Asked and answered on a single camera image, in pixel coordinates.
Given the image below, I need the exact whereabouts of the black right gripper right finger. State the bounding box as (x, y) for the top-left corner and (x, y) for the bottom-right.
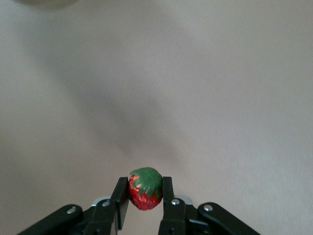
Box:
(158, 176), (189, 235)

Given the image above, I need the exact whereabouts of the red strawberry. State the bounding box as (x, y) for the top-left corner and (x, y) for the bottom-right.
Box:
(128, 167), (164, 211)

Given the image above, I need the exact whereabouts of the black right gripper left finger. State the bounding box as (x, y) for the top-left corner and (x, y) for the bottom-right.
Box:
(84, 177), (130, 235)

